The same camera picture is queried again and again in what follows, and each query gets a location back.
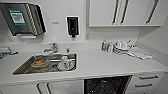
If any white wall socket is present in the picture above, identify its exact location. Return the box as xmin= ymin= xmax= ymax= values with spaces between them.
xmin=84 ymin=32 xmax=90 ymax=41

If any white cup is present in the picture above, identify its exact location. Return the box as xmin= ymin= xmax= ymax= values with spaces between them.
xmin=60 ymin=55 xmax=70 ymax=67

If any white wall cabinet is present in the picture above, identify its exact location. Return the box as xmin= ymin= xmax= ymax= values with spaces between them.
xmin=87 ymin=0 xmax=168 ymax=28

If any black soap dispenser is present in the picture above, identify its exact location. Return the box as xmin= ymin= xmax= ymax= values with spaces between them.
xmin=66 ymin=15 xmax=80 ymax=39

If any steel paper towel dispenser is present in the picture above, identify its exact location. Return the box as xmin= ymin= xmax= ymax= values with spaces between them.
xmin=0 ymin=2 xmax=47 ymax=37

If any white plate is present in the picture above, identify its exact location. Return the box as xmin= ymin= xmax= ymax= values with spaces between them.
xmin=57 ymin=59 xmax=76 ymax=72

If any stainless steel sink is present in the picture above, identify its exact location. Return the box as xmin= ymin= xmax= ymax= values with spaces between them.
xmin=12 ymin=52 xmax=78 ymax=76

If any small dish soap bottle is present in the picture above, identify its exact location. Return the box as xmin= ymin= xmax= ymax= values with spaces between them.
xmin=101 ymin=39 xmax=109 ymax=52

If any white drawer unit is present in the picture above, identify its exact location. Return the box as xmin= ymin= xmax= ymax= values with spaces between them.
xmin=131 ymin=71 xmax=166 ymax=94

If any white two-door base cabinet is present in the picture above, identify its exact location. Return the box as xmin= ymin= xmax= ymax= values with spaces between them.
xmin=0 ymin=79 xmax=84 ymax=94

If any white dish cloth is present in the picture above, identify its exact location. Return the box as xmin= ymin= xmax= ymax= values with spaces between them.
xmin=128 ymin=46 xmax=154 ymax=61

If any chrome faucet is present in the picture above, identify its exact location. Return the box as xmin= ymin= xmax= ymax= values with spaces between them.
xmin=43 ymin=42 xmax=59 ymax=54

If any stack of white dishes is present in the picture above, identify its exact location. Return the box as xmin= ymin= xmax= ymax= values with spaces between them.
xmin=113 ymin=40 xmax=133 ymax=54

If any stainless steel dishwasher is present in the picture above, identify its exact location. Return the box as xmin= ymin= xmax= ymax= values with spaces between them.
xmin=83 ymin=75 xmax=134 ymax=94

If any small wall label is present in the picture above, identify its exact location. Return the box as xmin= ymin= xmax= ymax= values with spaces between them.
xmin=51 ymin=21 xmax=59 ymax=25

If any orange bowl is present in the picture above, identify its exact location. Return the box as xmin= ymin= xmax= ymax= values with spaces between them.
xmin=31 ymin=57 xmax=49 ymax=69

